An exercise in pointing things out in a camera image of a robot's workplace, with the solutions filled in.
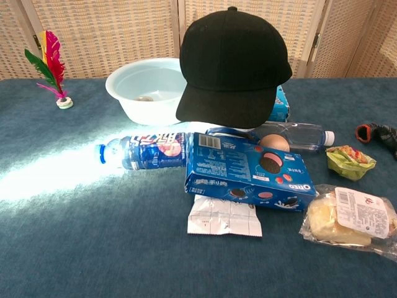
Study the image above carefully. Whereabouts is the black baseball cap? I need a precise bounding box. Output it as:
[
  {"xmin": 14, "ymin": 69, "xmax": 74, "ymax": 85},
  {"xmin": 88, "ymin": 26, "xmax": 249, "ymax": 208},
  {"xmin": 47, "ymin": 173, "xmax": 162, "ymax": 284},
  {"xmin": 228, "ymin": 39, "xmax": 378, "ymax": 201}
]
[{"xmin": 175, "ymin": 6, "xmax": 293, "ymax": 130}]

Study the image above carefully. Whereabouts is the pink feather shuttlecock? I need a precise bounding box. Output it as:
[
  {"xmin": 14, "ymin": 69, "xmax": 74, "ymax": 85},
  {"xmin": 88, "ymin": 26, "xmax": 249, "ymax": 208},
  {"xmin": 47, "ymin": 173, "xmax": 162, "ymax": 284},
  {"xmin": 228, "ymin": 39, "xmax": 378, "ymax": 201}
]
[{"xmin": 24, "ymin": 30, "xmax": 74, "ymax": 110}]

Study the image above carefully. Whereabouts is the blue Oreo cookie box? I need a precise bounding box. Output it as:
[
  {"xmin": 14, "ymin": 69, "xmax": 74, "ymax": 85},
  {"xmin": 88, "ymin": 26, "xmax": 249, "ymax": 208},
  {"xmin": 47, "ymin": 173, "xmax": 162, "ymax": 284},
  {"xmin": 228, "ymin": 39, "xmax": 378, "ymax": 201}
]
[{"xmin": 184, "ymin": 132, "xmax": 318, "ymax": 213}]

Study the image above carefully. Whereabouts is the blue sports drink bottle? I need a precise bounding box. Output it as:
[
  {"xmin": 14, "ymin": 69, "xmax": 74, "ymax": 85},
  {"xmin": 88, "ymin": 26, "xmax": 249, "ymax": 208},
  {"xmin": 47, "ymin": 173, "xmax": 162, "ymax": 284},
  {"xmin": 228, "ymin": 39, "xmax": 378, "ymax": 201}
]
[{"xmin": 94, "ymin": 132, "xmax": 192, "ymax": 171}]

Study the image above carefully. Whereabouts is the brown egg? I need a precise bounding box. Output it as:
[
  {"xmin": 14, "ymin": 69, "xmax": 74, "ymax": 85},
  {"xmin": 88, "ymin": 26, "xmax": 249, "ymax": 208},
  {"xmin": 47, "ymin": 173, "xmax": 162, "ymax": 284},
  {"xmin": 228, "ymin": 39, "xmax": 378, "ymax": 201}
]
[{"xmin": 259, "ymin": 133, "xmax": 291, "ymax": 153}]

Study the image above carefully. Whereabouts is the white paper receipt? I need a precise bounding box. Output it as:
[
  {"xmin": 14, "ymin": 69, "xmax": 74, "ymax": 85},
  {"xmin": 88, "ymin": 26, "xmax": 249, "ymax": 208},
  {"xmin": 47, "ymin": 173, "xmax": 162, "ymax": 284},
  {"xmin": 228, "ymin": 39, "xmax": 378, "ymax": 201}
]
[{"xmin": 187, "ymin": 194, "xmax": 263, "ymax": 238}]

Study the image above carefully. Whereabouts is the blue chocolate chip cookie box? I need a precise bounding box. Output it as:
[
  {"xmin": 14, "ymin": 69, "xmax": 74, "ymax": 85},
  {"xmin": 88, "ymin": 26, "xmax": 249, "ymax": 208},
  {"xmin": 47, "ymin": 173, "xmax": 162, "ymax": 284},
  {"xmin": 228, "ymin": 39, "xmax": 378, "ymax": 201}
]
[{"xmin": 267, "ymin": 85, "xmax": 291, "ymax": 123}]

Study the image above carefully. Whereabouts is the light blue plastic basin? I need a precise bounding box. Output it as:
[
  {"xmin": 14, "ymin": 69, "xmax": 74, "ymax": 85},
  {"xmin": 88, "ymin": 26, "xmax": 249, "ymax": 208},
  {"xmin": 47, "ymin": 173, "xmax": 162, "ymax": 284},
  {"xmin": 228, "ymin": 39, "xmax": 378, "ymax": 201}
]
[{"xmin": 105, "ymin": 57, "xmax": 189, "ymax": 127}]

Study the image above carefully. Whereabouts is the clear water bottle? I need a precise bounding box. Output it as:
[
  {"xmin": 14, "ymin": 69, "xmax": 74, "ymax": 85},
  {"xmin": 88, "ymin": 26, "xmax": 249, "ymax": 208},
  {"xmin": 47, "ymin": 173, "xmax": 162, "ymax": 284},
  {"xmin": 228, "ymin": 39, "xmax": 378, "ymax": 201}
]
[{"xmin": 254, "ymin": 121, "xmax": 336, "ymax": 153}]

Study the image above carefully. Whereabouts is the woven folding screen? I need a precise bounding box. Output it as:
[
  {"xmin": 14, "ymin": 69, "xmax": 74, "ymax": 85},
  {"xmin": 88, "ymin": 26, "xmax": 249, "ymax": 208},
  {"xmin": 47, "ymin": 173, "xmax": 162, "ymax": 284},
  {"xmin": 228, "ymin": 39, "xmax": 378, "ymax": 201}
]
[{"xmin": 0, "ymin": 0, "xmax": 397, "ymax": 81}]

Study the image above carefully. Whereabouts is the green snack packet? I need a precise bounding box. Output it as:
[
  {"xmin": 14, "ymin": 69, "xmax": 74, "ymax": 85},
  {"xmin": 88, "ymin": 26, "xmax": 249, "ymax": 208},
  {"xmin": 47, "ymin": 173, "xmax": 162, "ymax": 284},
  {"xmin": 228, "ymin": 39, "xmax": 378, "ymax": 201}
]
[{"xmin": 324, "ymin": 145, "xmax": 377, "ymax": 183}]

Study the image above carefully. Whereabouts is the bread in clear bag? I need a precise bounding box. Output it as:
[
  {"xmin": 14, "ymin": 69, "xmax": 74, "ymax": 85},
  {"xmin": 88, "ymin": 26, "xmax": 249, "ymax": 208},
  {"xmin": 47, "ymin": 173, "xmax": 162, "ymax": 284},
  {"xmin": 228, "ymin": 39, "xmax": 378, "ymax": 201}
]
[{"xmin": 298, "ymin": 183, "xmax": 397, "ymax": 263}]

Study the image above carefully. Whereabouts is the grey knit glove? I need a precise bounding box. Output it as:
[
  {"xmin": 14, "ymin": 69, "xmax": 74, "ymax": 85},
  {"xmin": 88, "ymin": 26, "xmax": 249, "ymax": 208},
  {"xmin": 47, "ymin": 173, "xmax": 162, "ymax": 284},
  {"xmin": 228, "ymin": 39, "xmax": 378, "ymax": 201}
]
[{"xmin": 355, "ymin": 122, "xmax": 397, "ymax": 161}]

